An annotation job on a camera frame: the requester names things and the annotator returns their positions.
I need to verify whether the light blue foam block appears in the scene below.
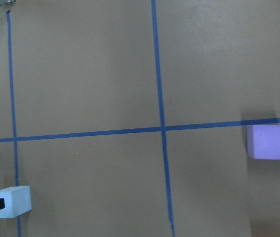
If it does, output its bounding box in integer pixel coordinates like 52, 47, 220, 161
0, 186, 32, 219

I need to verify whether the purple foam block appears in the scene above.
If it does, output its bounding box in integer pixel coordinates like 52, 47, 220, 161
246, 124, 280, 160

